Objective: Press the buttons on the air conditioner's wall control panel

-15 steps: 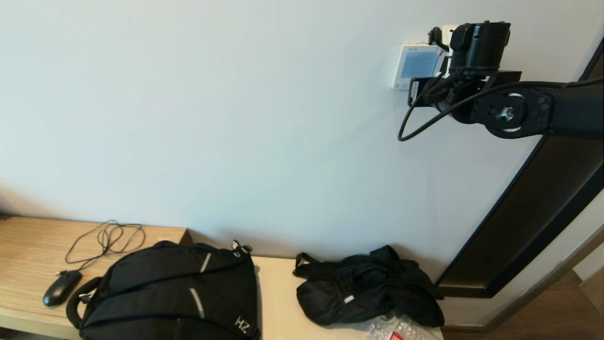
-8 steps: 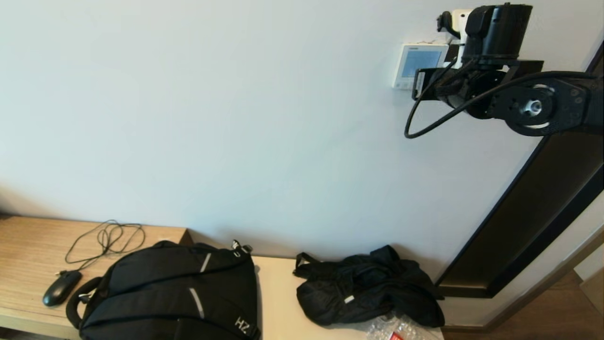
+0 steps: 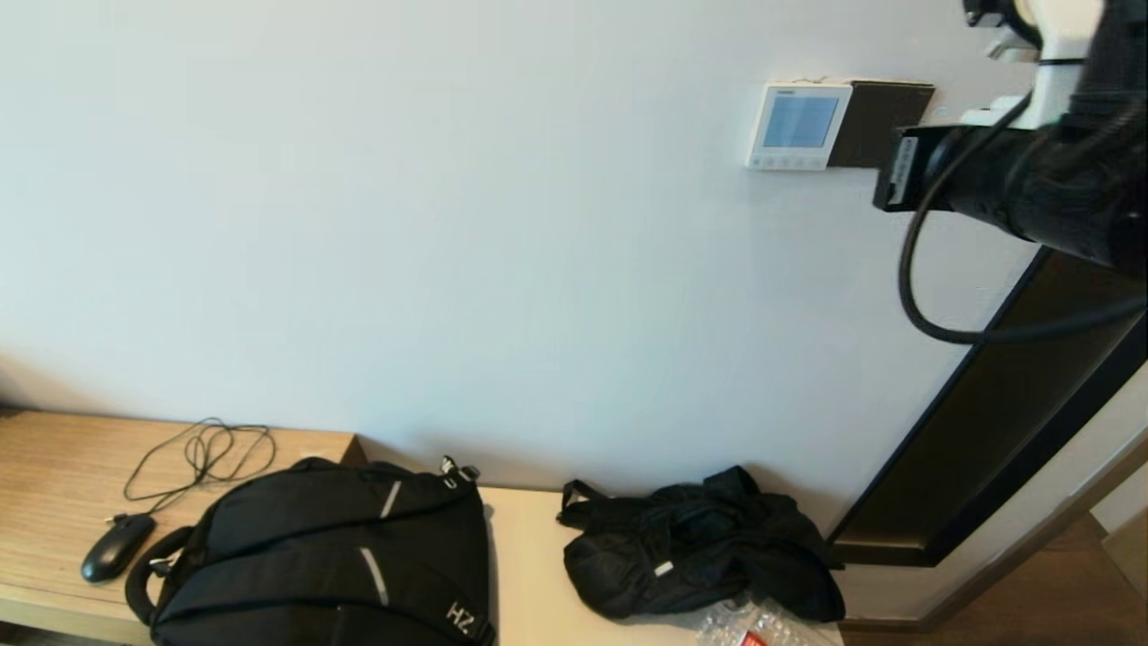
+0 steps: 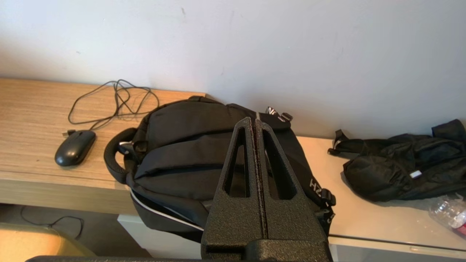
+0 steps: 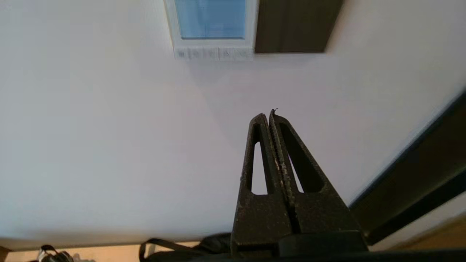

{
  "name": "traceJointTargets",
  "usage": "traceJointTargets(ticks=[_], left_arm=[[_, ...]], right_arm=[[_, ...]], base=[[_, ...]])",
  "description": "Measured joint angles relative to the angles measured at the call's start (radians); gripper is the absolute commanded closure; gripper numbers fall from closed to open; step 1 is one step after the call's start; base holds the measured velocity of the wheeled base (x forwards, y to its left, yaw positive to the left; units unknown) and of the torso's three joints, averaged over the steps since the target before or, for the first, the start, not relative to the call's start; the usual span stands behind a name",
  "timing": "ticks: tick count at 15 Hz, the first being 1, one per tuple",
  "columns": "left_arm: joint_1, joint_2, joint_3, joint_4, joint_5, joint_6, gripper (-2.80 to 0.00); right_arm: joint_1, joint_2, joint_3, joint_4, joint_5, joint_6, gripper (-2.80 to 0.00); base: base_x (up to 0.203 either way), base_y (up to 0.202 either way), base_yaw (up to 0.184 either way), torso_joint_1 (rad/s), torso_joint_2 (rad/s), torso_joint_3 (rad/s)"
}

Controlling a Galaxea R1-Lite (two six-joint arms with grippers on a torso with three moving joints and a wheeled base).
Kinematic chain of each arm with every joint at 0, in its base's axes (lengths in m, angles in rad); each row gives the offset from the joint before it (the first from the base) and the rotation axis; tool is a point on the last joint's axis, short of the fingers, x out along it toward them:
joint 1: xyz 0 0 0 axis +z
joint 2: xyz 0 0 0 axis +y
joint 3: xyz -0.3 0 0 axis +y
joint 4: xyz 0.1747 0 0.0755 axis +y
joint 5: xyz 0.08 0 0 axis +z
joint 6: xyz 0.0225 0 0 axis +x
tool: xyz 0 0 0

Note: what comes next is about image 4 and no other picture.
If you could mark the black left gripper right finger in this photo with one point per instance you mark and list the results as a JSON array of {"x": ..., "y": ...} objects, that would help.
[{"x": 295, "y": 218}]

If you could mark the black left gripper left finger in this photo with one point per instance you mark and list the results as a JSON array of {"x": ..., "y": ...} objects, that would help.
[{"x": 233, "y": 222}]

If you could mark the black backpack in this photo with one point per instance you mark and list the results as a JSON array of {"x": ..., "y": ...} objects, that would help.
[{"x": 174, "y": 145}]

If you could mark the small black fabric bag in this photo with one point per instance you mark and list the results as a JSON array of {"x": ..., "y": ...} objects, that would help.
[{"x": 393, "y": 174}]

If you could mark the clear plastic bottle red label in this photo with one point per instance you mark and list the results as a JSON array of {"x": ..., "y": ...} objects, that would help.
[{"x": 449, "y": 214}]

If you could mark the black computer mouse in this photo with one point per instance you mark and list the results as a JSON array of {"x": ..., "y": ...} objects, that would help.
[{"x": 74, "y": 149}]

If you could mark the yellow seat cushion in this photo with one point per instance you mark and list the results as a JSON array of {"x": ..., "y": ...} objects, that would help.
[{"x": 29, "y": 243}]

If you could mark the light wooden desk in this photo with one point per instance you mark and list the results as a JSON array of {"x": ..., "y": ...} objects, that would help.
[{"x": 29, "y": 120}]

